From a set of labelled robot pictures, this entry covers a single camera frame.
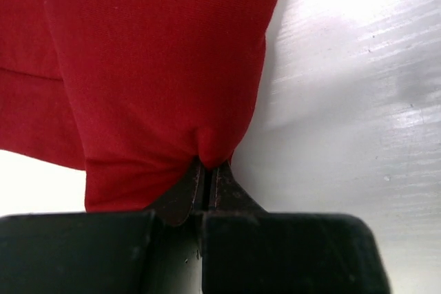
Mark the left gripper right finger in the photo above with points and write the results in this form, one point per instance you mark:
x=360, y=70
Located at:
x=246, y=249

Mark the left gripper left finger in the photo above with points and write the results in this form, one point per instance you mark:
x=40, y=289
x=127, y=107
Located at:
x=150, y=251

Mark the red t shirt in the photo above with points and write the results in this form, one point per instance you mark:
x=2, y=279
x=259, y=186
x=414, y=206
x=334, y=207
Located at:
x=130, y=91

